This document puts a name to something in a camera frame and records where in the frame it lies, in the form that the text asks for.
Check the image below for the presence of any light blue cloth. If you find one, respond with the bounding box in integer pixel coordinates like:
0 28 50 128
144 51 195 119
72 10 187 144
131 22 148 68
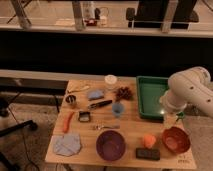
53 133 81 157

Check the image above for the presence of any black chair in background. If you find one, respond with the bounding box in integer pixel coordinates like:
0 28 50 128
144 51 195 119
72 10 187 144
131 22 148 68
126 0 199 29

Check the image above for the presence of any wooden spoon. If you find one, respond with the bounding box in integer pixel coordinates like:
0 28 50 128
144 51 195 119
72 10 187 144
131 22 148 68
67 85 90 94

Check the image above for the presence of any small metal cup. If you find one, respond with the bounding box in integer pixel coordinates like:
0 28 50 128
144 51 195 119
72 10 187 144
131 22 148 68
65 95 77 108

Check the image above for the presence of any red-white object on shelf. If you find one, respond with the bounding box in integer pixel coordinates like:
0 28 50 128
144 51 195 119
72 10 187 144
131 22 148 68
85 19 97 26

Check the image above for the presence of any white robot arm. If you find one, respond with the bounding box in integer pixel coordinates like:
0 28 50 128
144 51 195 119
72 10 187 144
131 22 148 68
159 67 213 129

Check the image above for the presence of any black office chair base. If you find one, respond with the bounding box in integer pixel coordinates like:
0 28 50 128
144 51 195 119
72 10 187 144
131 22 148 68
0 97 38 171

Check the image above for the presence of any small black square tin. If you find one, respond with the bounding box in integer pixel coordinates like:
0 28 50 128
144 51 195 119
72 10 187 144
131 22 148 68
78 111 91 122

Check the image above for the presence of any brown pine cone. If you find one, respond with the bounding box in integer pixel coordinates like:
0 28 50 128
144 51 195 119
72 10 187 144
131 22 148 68
115 87 133 101

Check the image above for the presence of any orange toy carrot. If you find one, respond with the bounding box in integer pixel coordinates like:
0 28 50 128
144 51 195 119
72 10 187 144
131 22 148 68
62 112 75 133

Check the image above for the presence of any purple bowl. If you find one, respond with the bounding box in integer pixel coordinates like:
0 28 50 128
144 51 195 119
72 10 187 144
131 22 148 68
96 130 126 161

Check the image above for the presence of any orange-red bowl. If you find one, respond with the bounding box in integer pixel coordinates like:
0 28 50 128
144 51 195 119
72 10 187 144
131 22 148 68
162 127 191 154

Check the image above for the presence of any green plastic tray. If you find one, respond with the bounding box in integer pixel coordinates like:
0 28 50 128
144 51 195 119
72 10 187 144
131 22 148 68
136 76 168 120

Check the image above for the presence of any blue plastic cup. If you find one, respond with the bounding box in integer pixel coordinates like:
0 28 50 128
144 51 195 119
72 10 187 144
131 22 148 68
112 103 124 117

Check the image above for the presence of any orange plastic cup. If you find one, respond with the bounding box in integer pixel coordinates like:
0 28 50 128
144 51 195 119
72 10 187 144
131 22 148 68
143 134 156 149

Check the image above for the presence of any black rectangular sponge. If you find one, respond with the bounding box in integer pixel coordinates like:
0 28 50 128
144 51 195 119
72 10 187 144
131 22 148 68
136 148 160 161

